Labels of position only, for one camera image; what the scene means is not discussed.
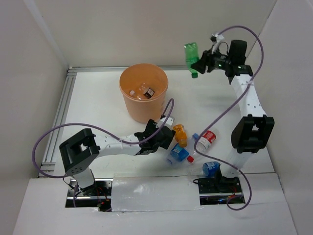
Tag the orange plastic bin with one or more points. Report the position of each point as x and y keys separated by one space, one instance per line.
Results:
x=143 y=110

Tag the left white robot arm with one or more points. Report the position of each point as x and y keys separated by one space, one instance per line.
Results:
x=79 y=151

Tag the clear bottle red label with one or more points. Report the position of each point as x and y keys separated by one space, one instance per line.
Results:
x=203 y=144

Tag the clear bottle in bin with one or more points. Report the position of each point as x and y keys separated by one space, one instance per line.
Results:
x=135 y=95

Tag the crushed bottle blue label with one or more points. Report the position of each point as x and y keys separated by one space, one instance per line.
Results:
x=177 y=156

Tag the aluminium frame rail back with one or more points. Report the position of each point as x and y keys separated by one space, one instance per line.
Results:
x=141 y=67

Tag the aluminium frame rail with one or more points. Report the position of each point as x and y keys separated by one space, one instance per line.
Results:
x=141 y=67
x=49 y=158

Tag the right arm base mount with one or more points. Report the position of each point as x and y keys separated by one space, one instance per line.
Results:
x=218 y=190

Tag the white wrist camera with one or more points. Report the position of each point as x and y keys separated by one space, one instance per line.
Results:
x=216 y=39
x=167 y=120

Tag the green plastic bottle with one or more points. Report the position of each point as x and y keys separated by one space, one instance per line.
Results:
x=191 y=57

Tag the clear bottle blue cap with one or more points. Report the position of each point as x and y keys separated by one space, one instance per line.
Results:
x=191 y=141

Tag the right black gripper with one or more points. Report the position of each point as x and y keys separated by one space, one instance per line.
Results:
x=200 y=66

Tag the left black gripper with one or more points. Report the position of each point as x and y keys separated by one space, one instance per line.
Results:
x=150 y=127

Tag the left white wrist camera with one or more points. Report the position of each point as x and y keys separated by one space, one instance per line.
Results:
x=167 y=120

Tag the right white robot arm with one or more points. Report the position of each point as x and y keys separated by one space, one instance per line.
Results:
x=252 y=132

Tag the blue label bottle near base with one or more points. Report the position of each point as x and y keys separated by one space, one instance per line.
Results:
x=208 y=170

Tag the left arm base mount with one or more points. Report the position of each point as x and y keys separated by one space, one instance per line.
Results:
x=98 y=197

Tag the orange juice bottle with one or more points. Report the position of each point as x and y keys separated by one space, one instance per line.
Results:
x=180 y=135

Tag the aluminium frame rail left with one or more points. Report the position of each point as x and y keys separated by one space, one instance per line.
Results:
x=49 y=158

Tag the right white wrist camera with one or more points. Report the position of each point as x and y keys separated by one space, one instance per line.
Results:
x=216 y=39

